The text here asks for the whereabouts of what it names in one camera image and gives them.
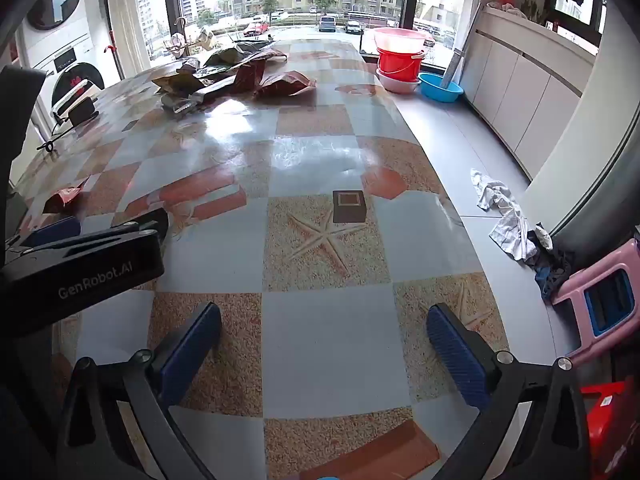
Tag white washing machine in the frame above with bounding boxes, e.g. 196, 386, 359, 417
15, 0, 121, 126

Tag dark red snack packet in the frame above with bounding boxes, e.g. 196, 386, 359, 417
254, 71, 317, 101

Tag pink plastic basin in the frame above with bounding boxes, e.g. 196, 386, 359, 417
372, 27, 432, 54

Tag black device with cable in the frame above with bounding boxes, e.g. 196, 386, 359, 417
36, 110, 76, 153

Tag white low cabinet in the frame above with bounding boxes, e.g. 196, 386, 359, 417
457, 2, 601, 181

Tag small dark brown box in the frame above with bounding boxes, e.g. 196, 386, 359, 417
332, 189, 367, 224

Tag pile of mixed snack bags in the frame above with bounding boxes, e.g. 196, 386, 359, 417
151, 37, 288, 116

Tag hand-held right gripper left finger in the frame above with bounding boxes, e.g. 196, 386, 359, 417
56, 301, 223, 480

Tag black power adapter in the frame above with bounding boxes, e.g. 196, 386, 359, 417
65, 96, 99, 126

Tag pink plastic stool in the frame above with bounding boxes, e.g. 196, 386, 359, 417
550, 240, 640, 361

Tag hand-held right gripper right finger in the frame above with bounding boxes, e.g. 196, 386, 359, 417
426, 302, 593, 480

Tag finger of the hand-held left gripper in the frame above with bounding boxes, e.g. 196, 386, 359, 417
20, 216, 83, 248
100, 207, 170, 243

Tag red plastic bucket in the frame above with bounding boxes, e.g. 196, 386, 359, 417
376, 47, 426, 82

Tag white crumpled cloth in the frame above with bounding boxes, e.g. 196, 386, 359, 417
470, 167, 538, 261

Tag white plastic basin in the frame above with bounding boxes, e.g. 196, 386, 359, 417
376, 69, 422, 95

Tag dark crumpled cloth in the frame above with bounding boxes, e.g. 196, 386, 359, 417
532, 222, 576, 301

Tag blue plastic basin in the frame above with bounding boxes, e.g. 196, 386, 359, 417
417, 73, 464, 104

